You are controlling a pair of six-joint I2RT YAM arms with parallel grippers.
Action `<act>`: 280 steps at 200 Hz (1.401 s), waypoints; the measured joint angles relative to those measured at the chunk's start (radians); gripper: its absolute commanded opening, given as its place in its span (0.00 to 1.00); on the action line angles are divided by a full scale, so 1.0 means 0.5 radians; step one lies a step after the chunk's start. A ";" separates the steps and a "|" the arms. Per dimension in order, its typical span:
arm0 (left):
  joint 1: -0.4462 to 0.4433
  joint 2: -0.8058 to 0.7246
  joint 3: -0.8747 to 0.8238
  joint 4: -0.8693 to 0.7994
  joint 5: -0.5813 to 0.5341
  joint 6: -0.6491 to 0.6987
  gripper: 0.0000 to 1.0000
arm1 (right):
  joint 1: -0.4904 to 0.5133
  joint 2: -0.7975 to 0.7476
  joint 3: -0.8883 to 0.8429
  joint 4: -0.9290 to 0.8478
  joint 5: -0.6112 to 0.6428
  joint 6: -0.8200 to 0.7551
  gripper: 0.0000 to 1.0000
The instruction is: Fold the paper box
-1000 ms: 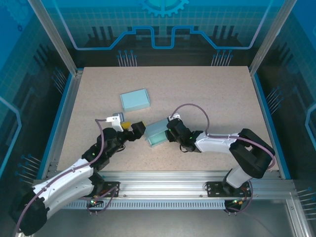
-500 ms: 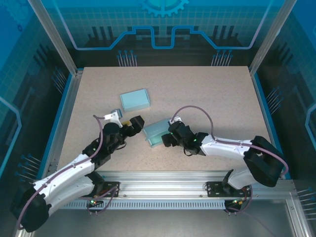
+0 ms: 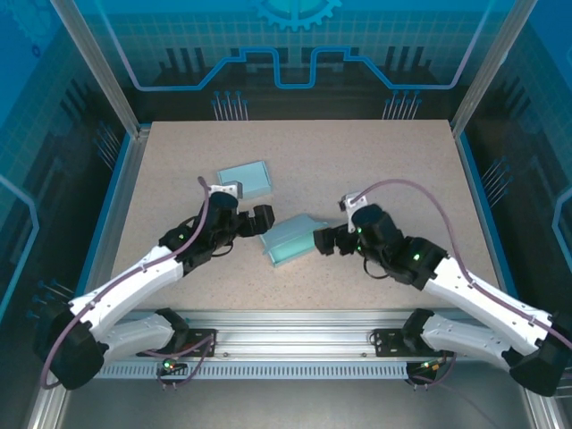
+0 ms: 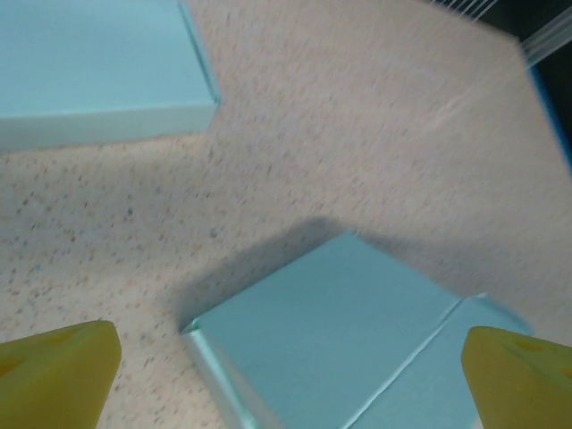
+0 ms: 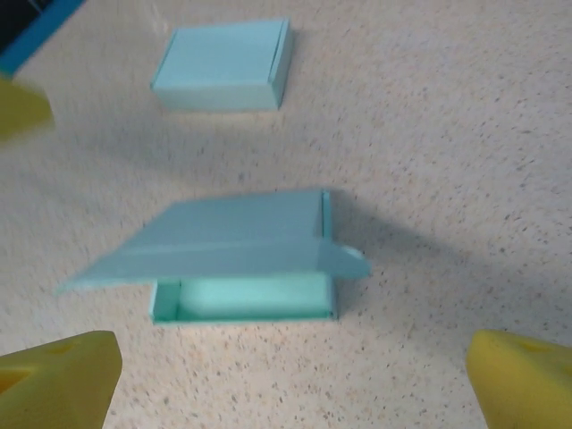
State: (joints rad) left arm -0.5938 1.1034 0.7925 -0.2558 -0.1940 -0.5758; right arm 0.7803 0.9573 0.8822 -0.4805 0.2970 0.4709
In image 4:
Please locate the light blue paper box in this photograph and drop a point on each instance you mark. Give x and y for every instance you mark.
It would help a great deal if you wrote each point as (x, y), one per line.
(89, 58)
(322, 313)

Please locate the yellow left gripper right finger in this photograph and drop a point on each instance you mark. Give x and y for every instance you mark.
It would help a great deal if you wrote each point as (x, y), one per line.
(514, 380)

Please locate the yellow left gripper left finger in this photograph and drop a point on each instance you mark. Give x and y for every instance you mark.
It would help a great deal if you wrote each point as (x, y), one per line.
(67, 371)

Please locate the blue table edge strip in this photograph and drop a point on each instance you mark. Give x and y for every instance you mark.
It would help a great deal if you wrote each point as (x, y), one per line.
(555, 111)

